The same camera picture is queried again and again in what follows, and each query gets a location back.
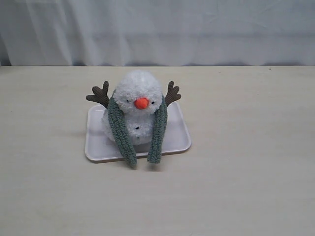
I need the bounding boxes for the white rectangular tray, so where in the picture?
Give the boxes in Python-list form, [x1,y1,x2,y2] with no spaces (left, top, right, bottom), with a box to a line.
[85,102,191,163]

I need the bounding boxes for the white plush snowman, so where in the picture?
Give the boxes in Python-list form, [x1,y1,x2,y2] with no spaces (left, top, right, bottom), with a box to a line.
[86,69,181,146]

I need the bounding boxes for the green fuzzy scarf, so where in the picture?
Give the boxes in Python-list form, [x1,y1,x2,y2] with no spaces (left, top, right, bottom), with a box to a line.
[109,99,168,167]

